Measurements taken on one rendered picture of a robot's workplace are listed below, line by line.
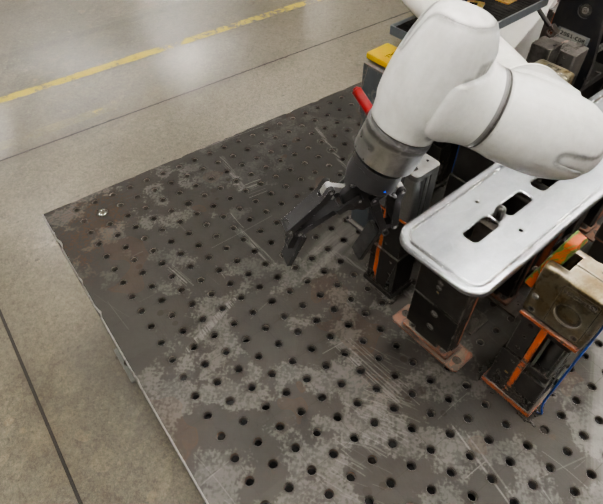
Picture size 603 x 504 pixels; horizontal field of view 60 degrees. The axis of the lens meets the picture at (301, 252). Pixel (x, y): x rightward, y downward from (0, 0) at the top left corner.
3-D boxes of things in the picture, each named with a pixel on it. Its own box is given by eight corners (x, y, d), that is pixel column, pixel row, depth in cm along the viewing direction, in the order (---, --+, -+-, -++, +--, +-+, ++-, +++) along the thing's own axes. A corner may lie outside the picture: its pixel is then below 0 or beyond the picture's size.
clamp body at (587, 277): (532, 430, 98) (621, 324, 71) (469, 376, 106) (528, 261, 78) (563, 396, 103) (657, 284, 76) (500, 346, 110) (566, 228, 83)
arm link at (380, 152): (358, 99, 67) (340, 135, 71) (389, 147, 62) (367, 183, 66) (413, 105, 71) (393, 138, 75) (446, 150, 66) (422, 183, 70)
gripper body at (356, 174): (394, 140, 74) (366, 187, 81) (345, 138, 70) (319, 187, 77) (418, 177, 70) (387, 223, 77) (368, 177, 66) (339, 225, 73)
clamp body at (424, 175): (390, 306, 117) (417, 185, 90) (355, 276, 122) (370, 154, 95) (418, 284, 121) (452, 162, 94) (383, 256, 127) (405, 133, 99)
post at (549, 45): (498, 187, 143) (551, 49, 113) (483, 178, 145) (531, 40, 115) (509, 179, 145) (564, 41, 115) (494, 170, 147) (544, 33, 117)
